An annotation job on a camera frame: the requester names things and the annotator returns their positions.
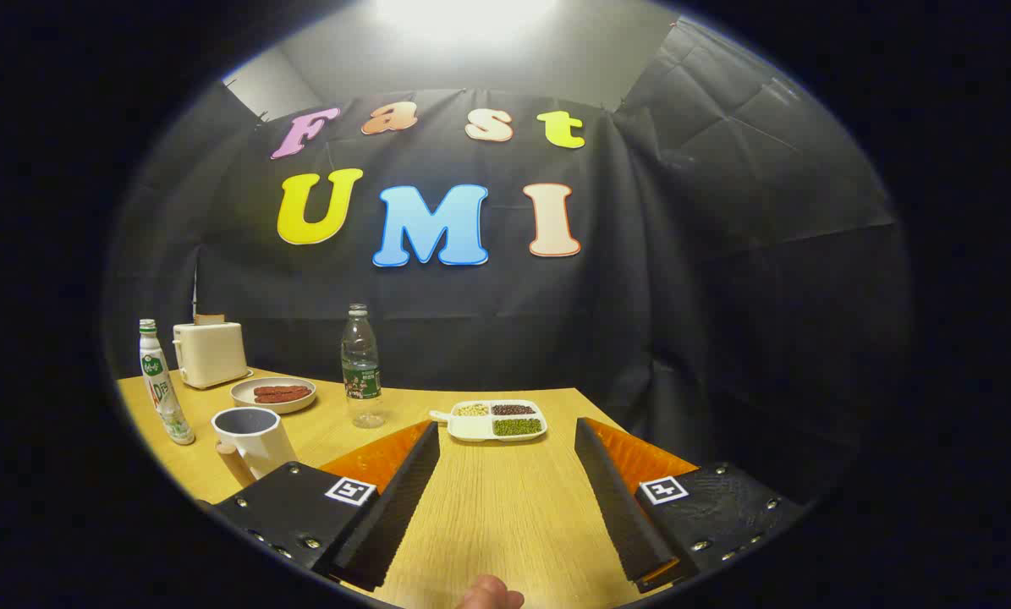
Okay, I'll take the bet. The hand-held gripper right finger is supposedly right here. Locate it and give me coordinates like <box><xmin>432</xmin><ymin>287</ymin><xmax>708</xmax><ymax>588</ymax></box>
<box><xmin>574</xmin><ymin>417</ymin><xmax>806</xmax><ymax>593</ymax></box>

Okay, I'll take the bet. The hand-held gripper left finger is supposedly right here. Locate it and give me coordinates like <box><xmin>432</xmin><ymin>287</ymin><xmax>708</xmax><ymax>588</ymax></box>
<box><xmin>209</xmin><ymin>420</ymin><xmax>441</xmax><ymax>593</ymax></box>

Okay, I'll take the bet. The white cup with wooden handle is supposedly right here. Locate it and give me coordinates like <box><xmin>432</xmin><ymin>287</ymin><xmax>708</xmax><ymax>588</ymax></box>
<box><xmin>212</xmin><ymin>407</ymin><xmax>298</xmax><ymax>488</ymax></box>

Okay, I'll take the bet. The white juice bottle green label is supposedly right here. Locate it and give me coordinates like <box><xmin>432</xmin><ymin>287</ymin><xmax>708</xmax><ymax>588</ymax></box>
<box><xmin>139</xmin><ymin>319</ymin><xmax>195</xmax><ymax>446</ymax></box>

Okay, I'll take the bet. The clear plastic water bottle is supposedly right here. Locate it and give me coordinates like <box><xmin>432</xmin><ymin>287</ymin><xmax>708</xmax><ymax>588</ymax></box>
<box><xmin>341</xmin><ymin>304</ymin><xmax>385</xmax><ymax>429</ymax></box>

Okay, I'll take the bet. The wooden table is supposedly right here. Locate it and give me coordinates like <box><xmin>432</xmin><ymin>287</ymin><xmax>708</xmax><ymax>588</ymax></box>
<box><xmin>116</xmin><ymin>370</ymin><xmax>701</xmax><ymax>609</ymax></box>

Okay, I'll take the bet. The white divided dish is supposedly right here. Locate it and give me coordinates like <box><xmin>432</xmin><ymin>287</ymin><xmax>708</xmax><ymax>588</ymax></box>
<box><xmin>429</xmin><ymin>400</ymin><xmax>548</xmax><ymax>442</ymax></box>

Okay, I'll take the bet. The black backdrop cloth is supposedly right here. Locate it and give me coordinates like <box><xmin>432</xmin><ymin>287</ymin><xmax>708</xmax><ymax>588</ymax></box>
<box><xmin>103</xmin><ymin>17</ymin><xmax>912</xmax><ymax>508</ymax></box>

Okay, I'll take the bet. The white round plate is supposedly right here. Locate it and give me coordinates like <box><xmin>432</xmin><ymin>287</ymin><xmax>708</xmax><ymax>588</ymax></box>
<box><xmin>230</xmin><ymin>377</ymin><xmax>318</xmax><ymax>414</ymax></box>

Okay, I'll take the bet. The cream toaster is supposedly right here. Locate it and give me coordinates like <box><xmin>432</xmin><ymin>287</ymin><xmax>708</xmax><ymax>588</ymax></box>
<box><xmin>173</xmin><ymin>321</ymin><xmax>252</xmax><ymax>390</ymax></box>

